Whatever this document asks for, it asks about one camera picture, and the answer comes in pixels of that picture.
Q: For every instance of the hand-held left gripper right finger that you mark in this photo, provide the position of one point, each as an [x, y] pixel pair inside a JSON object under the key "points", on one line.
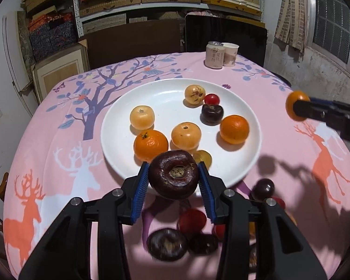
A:
{"points": [[208, 192]]}

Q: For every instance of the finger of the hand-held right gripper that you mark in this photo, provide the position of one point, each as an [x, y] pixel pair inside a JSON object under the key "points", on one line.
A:
{"points": [[309, 110], [323, 102]]}

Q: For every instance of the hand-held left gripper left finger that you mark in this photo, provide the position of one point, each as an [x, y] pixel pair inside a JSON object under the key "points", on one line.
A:
{"points": [[139, 192]]}

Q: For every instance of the medium orange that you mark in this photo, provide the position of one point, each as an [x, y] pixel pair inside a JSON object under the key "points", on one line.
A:
{"points": [[291, 102]]}

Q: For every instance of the small yellow cherry tomato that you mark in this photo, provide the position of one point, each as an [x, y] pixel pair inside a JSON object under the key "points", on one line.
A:
{"points": [[204, 157]]}

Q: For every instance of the small orange with leaf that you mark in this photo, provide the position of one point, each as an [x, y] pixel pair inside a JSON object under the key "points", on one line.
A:
{"points": [[150, 145]]}

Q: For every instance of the yellow-orange persimmon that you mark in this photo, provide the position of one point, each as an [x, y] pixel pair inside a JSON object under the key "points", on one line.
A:
{"points": [[186, 135]]}

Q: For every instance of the large orange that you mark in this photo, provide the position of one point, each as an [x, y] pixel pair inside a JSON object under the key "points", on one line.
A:
{"points": [[234, 129]]}

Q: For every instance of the pale yellow persimmon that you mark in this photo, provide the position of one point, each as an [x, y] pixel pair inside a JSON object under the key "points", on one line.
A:
{"points": [[142, 117]]}

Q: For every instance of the red cherry tomato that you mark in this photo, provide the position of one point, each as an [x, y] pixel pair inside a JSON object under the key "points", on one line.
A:
{"points": [[280, 203], [212, 99], [192, 221], [218, 232]]}

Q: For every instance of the white oval plate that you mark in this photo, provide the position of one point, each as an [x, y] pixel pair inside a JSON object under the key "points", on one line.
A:
{"points": [[163, 99]]}

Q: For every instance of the cream speckled pear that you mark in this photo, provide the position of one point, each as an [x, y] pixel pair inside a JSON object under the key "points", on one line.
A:
{"points": [[194, 94]]}

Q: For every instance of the small dark purple mangosteen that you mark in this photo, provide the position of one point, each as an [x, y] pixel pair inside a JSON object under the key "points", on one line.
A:
{"points": [[202, 243]]}

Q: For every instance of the dark purple plum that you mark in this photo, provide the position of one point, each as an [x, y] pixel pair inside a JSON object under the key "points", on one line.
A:
{"points": [[262, 189]]}

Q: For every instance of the yellow-orange tomato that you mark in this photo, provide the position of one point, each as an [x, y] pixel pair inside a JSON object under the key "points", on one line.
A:
{"points": [[251, 229]]}

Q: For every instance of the pink deer print tablecloth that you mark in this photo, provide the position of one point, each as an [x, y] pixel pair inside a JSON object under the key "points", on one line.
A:
{"points": [[75, 134]]}

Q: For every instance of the hanging bamboo mat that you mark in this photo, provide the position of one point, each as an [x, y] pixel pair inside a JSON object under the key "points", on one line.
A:
{"points": [[293, 14]]}

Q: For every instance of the white paper cup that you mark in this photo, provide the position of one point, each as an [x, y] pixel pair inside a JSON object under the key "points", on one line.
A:
{"points": [[231, 55]]}

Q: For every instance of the beige drink can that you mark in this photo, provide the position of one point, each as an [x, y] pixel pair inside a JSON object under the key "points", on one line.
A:
{"points": [[214, 55]]}

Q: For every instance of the glossy black panel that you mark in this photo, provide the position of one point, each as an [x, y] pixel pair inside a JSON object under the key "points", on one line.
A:
{"points": [[224, 30]]}

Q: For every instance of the stack of yellow flat boxes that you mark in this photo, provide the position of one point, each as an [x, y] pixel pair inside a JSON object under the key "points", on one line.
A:
{"points": [[233, 4]]}

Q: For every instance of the pink cloth bundle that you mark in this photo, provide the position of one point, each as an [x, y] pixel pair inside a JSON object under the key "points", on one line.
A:
{"points": [[202, 13]]}

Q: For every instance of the dark brown wooden board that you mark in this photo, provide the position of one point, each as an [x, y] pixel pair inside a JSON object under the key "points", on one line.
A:
{"points": [[131, 43]]}

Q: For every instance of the stack of blue patterned boxes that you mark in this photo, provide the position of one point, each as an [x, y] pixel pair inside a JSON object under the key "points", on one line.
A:
{"points": [[52, 39]]}

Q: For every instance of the white leaning board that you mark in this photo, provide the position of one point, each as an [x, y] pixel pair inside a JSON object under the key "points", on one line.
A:
{"points": [[16, 64]]}

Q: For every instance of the grey marble slab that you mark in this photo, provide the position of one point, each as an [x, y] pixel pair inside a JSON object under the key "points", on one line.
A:
{"points": [[24, 38]]}

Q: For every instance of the white metal shelf rack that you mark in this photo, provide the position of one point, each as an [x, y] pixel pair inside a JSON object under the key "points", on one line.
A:
{"points": [[75, 5]]}

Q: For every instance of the beige picture frame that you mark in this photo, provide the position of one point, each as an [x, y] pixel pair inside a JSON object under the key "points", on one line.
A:
{"points": [[58, 74]]}

